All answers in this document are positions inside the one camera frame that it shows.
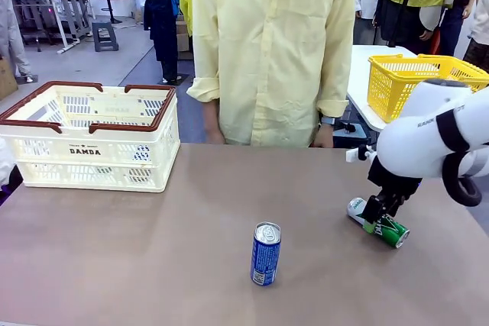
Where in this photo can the person's right hand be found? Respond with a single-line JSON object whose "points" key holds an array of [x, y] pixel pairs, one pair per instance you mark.
{"points": [[216, 137]]}

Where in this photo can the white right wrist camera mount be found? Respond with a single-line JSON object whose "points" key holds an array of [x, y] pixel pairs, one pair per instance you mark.
{"points": [[353, 155]]}

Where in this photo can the dark wristwatch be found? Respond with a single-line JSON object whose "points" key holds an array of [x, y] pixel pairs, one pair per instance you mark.
{"points": [[328, 121]]}

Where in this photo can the green white drink can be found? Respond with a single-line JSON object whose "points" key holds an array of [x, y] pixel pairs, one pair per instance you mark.
{"points": [[393, 232]]}

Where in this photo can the yellow plastic shopping basket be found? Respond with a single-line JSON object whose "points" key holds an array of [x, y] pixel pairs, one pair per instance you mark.
{"points": [[389, 85]]}

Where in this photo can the grey step stool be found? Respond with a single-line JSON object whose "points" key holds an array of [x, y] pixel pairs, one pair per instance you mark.
{"points": [[105, 37]]}

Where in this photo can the person's right forearm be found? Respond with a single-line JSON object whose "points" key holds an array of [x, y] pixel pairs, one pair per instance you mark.
{"points": [[211, 116]]}

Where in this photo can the large cardboard box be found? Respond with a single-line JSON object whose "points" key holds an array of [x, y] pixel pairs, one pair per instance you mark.
{"points": [[5, 81]]}

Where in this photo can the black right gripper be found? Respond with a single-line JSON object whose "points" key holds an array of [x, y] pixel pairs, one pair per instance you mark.
{"points": [[393, 184]]}

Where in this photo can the blue white drink can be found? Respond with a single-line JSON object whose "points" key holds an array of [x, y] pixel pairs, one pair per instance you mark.
{"points": [[265, 261], [141, 157]]}

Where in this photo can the small cardboard box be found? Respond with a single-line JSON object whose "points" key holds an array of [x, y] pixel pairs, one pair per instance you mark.
{"points": [[182, 39]]}

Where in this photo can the person in yellow shirt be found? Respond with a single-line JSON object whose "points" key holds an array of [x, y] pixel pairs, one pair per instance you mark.
{"points": [[275, 55]]}

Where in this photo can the white side table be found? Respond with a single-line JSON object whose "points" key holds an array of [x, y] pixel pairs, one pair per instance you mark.
{"points": [[357, 81]]}

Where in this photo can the dark frame under table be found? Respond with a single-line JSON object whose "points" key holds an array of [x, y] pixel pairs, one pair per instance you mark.
{"points": [[351, 133]]}

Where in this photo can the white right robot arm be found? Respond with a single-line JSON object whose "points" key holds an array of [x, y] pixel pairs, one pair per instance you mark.
{"points": [[409, 150]]}

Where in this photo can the person's left hand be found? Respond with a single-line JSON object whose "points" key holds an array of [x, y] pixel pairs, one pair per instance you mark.
{"points": [[324, 138]]}

